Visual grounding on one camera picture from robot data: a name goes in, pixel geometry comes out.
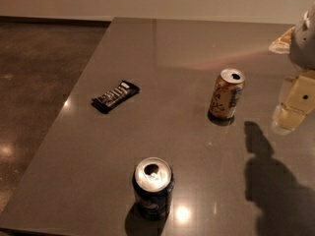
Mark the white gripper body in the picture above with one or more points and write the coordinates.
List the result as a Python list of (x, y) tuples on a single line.
[(303, 46)]

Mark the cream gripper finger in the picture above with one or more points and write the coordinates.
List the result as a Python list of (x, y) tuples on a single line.
[(282, 44), (296, 101)]

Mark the orange soda can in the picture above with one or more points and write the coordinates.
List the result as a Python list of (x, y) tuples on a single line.
[(228, 89)]

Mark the blue soda can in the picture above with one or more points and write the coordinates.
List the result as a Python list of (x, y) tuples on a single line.
[(153, 183)]

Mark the black candy bar wrapper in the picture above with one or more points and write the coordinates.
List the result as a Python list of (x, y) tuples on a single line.
[(112, 98)]

